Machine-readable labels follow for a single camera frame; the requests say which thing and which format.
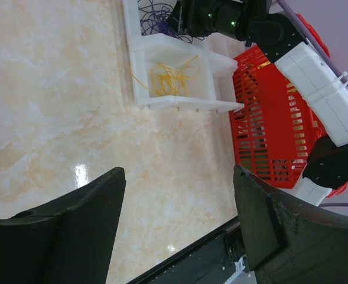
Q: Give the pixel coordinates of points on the red plastic basket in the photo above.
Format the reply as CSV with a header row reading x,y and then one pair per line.
x,y
275,131

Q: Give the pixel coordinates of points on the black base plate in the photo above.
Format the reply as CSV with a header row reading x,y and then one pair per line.
x,y
201,261

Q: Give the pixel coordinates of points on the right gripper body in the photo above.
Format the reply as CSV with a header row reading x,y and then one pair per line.
x,y
192,18

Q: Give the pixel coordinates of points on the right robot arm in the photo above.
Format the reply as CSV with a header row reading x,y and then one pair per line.
x,y
290,46

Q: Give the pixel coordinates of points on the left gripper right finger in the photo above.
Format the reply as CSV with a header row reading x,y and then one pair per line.
x,y
288,240

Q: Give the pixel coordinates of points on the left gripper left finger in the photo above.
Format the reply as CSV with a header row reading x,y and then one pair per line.
x,y
67,240

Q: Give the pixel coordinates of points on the clear plastic compartment tray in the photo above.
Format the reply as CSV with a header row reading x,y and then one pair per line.
x,y
178,71

